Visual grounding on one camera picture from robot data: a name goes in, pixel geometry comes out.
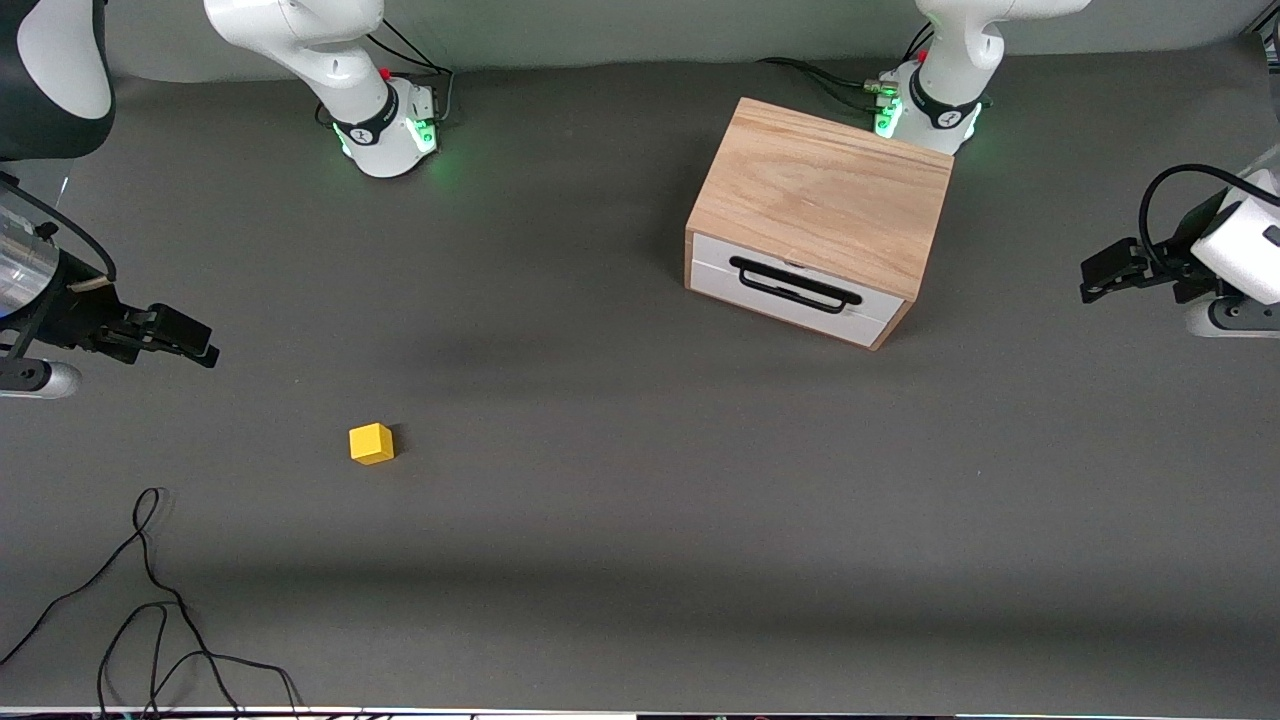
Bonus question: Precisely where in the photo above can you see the yellow cube block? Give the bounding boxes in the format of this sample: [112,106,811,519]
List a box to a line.
[349,422,396,466]

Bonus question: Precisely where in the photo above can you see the black metal drawer handle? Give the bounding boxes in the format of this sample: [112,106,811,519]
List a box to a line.
[729,256,863,315]

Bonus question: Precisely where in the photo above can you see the white-fronted wooden drawer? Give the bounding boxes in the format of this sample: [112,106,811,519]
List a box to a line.
[688,232,916,349]

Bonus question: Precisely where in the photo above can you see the wooden drawer cabinet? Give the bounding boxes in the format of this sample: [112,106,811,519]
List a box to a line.
[684,97,954,351]

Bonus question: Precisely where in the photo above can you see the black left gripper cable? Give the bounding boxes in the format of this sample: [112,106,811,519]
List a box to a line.
[1138,163,1280,281]

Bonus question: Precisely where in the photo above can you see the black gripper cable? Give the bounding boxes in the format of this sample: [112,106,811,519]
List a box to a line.
[1138,163,1280,281]
[0,172,119,283]

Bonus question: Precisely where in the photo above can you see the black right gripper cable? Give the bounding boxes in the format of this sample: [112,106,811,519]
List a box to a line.
[0,172,119,283]

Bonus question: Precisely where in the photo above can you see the thin black loose cable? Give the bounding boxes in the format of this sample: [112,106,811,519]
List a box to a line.
[0,487,303,719]

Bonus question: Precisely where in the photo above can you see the black left arm base cables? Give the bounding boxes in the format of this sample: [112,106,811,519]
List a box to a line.
[757,22,936,113]

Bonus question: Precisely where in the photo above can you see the black arm base cables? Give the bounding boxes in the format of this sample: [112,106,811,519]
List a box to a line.
[362,18,457,127]
[757,22,936,113]

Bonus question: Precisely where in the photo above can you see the black right arm base cables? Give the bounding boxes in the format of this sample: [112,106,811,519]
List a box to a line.
[362,18,457,127]

